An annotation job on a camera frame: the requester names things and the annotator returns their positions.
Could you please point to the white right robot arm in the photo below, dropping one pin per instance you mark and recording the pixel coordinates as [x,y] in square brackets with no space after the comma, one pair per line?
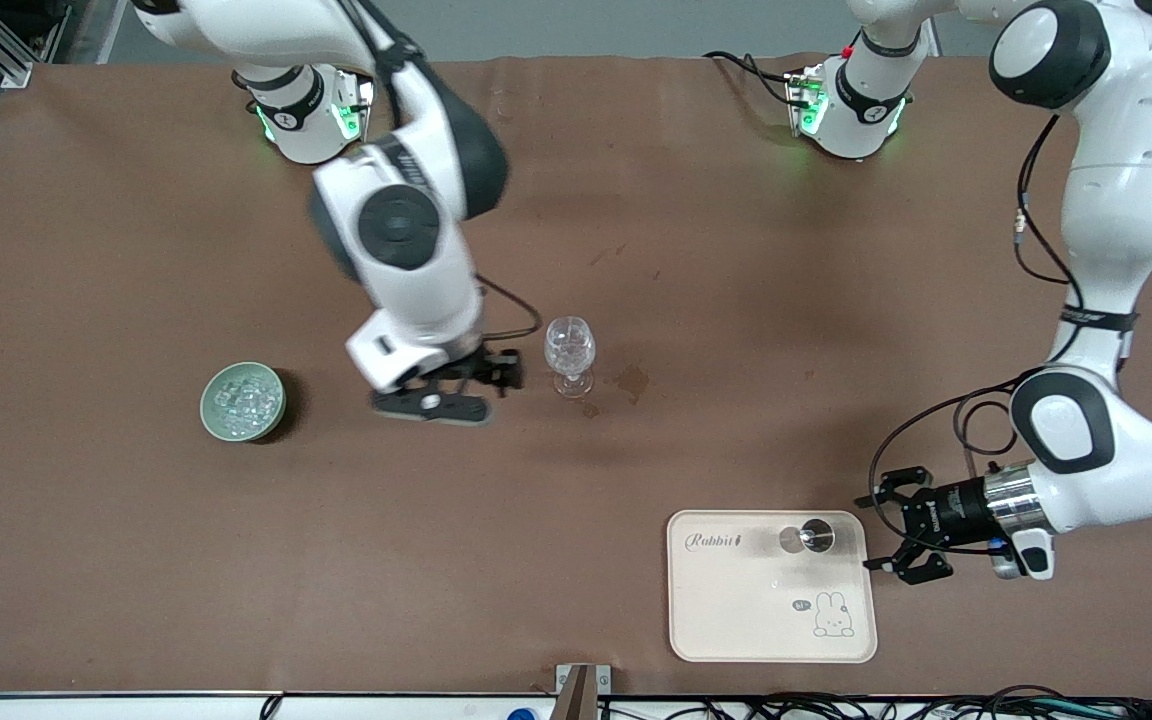
[406,270]

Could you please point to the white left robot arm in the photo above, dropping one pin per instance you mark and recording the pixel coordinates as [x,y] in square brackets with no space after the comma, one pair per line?
[1106,450]

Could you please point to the blue round object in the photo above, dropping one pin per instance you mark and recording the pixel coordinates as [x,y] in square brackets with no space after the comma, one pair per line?
[523,714]

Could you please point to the brown table cover mat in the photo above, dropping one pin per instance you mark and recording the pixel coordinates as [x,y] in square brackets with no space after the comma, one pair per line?
[436,550]

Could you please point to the green ceramic bowl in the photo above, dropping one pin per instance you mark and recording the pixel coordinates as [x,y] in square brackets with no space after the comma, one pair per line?
[211,415]

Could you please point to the pile of clear ice cubes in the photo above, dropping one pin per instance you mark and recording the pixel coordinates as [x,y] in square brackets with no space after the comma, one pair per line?
[246,400]

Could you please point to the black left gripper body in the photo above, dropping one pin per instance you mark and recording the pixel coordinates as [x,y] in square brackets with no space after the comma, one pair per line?
[948,510]

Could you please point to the beige rabbit print tray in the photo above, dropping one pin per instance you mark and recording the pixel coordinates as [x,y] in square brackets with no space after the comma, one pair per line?
[736,600]

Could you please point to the small silver metal cup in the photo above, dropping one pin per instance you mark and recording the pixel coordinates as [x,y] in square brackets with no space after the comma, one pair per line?
[818,535]

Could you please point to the grey metal bracket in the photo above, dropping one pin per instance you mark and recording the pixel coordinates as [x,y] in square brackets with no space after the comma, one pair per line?
[564,675]

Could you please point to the clear wine glass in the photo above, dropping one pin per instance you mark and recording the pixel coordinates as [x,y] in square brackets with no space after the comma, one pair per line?
[569,345]

